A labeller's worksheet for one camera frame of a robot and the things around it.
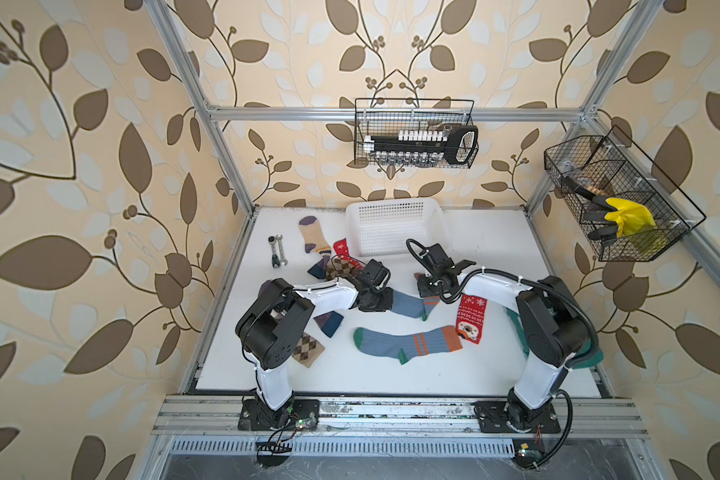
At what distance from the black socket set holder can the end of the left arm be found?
1.09ft

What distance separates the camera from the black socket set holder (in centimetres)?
82

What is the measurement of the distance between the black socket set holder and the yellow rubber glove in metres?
0.37

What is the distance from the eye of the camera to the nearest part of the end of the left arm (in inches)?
27.8

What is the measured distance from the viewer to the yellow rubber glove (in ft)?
2.18

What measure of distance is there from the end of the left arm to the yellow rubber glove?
0.53 m
